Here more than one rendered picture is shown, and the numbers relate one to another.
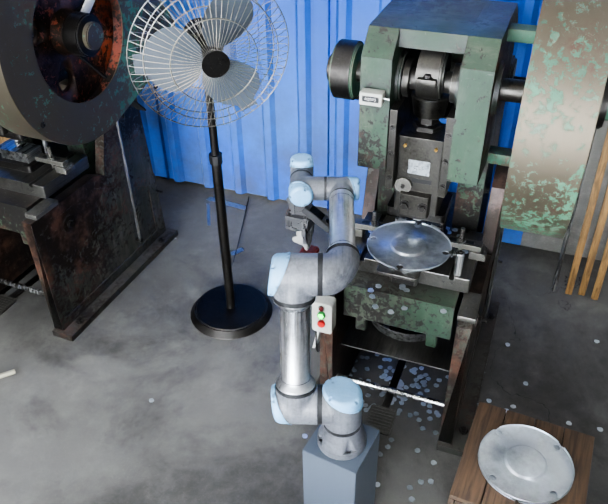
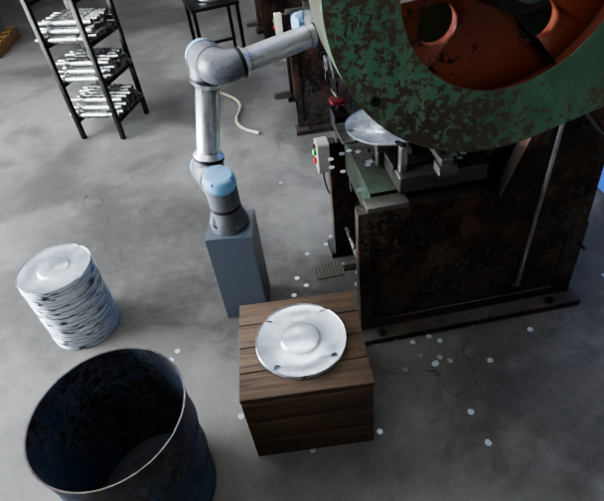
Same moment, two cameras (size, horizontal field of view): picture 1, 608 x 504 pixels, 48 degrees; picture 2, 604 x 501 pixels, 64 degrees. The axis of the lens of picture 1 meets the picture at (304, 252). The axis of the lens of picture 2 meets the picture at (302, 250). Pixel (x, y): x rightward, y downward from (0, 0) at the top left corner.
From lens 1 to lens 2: 1.92 m
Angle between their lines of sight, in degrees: 49
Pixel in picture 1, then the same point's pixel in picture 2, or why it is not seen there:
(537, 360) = (533, 360)
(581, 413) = (495, 419)
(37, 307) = not seen: hidden behind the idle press
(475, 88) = not seen: outside the picture
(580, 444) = (355, 373)
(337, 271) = (206, 60)
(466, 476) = (262, 309)
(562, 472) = (306, 367)
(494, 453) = (296, 316)
